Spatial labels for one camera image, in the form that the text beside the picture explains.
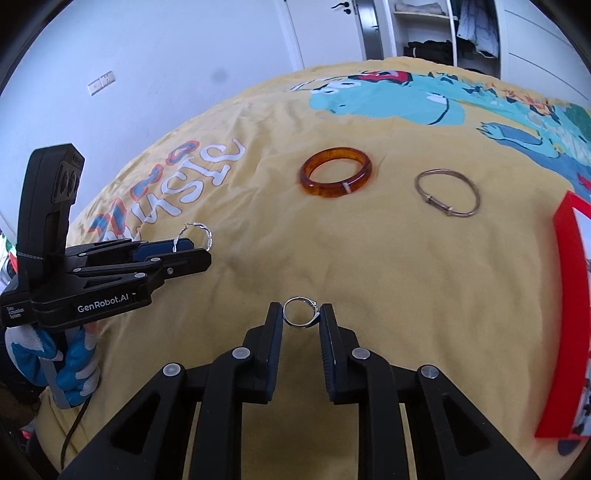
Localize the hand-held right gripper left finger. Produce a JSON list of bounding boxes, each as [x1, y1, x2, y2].
[[58, 301, 284, 480]]

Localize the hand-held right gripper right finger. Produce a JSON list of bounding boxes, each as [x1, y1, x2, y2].
[[318, 302, 541, 480]]

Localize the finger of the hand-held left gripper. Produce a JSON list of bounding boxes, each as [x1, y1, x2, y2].
[[65, 237, 195, 268], [69, 249, 213, 291]]

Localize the small silver ring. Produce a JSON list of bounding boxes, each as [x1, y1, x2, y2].
[[283, 296, 320, 329]]

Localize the twisted silver hoop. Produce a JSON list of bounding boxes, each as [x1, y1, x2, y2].
[[173, 222, 214, 252]]

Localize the red jewelry box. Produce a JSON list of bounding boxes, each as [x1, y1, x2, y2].
[[534, 191, 591, 439]]

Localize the person's left hand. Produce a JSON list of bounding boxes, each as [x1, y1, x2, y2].
[[4, 323, 100, 409]]

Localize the yellow printed blanket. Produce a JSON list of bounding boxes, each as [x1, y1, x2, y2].
[[34, 55, 591, 480]]

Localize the amber bangle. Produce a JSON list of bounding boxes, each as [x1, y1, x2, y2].
[[299, 147, 373, 198]]

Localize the thin metal bangle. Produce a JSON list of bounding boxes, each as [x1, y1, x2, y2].
[[414, 169, 481, 217]]

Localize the white door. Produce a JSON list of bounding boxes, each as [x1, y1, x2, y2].
[[274, 0, 370, 72]]

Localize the grey metal door edge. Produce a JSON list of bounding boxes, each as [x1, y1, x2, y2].
[[356, 0, 385, 61]]

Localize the folded black clothes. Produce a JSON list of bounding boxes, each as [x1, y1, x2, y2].
[[403, 41, 454, 63]]

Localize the folded beige clothes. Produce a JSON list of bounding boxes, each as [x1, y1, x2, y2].
[[397, 2, 455, 16]]

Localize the hanging jackets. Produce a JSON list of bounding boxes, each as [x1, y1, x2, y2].
[[455, 0, 500, 58]]

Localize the white wardrobe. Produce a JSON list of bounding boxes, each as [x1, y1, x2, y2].
[[381, 0, 591, 100]]

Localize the white light switch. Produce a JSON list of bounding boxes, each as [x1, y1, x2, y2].
[[87, 70, 115, 97]]

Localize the black cable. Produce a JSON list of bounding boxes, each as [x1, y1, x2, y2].
[[59, 392, 93, 472]]

